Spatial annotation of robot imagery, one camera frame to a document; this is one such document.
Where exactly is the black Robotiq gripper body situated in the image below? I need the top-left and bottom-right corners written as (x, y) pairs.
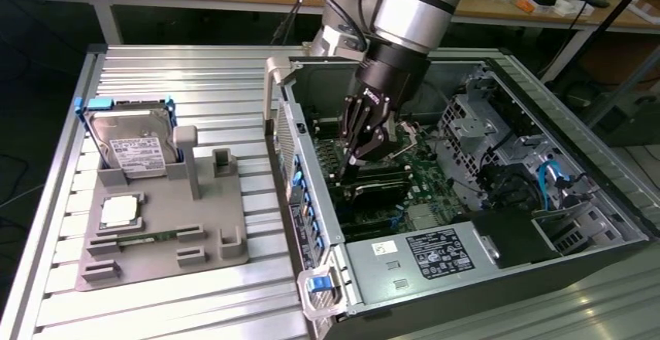
top-left (353, 41), bottom-right (432, 110)

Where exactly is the black graphics card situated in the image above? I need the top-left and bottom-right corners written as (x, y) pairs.
top-left (335, 175), bottom-right (412, 218)

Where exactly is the metal socket cover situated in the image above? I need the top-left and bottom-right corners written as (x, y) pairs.
top-left (393, 121), bottom-right (423, 156)

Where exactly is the metal disk bay cage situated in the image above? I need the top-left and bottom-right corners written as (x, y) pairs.
top-left (435, 92), bottom-right (516, 186)

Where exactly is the green motherboard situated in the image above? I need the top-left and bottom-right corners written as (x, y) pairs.
top-left (308, 119), bottom-right (465, 236)

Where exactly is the silver chipset heatsink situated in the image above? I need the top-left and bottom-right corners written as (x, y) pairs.
top-left (407, 206), bottom-right (444, 231)

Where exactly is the grey power supply unit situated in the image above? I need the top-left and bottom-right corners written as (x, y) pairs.
top-left (344, 222), bottom-right (504, 304)

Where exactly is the black plastic shroud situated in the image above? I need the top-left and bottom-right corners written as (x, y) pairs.
top-left (471, 210), bottom-right (563, 270)

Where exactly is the hard disk in blue caddy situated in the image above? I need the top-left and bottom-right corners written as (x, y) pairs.
top-left (71, 98), bottom-right (180, 181)

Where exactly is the green RAM stick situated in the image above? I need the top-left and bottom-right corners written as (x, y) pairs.
top-left (116, 230), bottom-right (180, 247)

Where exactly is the open black PC case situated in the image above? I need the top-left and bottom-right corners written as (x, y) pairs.
top-left (261, 48), bottom-right (660, 340)

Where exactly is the silver CPU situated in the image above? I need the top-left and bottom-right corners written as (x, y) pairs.
top-left (97, 196), bottom-right (144, 229)

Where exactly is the grey parts rack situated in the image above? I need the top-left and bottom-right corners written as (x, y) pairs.
top-left (73, 125), bottom-right (249, 294)

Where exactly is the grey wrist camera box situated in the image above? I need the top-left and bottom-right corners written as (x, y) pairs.
top-left (321, 25), bottom-right (373, 63)

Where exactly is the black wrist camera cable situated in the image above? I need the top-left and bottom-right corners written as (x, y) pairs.
top-left (300, 0), bottom-right (385, 46)

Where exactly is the hanging black plug cable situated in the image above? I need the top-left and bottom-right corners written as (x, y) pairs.
top-left (271, 0), bottom-right (305, 46)

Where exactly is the blue SATA wire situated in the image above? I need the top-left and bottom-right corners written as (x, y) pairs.
top-left (535, 160), bottom-right (567, 212)

